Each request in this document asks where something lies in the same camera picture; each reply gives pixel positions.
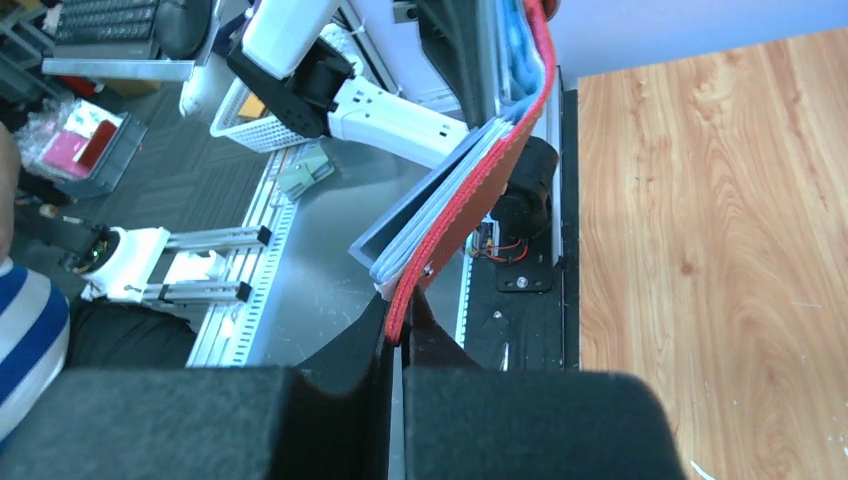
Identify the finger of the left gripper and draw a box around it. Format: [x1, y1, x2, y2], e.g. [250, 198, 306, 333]
[416, 0, 496, 128]

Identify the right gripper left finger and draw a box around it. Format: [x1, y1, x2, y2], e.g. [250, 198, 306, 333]
[1, 297, 391, 479]

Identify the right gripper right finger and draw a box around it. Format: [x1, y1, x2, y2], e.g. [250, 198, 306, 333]
[403, 291, 685, 479]

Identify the red leather card holder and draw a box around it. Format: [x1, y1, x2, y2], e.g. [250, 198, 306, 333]
[351, 1, 556, 346]

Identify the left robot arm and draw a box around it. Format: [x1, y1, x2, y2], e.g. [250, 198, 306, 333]
[227, 1, 556, 252]

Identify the green electrical connector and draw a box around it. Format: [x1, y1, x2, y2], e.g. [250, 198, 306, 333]
[277, 157, 335, 201]

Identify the white perforated basket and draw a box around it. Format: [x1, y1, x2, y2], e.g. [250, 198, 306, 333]
[209, 78, 310, 153]

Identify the black computer mouse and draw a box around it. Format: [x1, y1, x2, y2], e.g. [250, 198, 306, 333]
[154, 0, 215, 60]

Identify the person in striped shirt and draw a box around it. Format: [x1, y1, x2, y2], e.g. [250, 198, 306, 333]
[0, 125, 200, 445]

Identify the grey storage tray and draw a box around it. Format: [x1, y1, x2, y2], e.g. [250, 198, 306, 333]
[34, 99, 148, 200]

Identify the black keyboard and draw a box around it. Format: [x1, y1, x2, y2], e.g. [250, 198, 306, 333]
[55, 0, 160, 45]

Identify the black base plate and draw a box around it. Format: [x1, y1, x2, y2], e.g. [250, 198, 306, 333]
[464, 90, 580, 371]

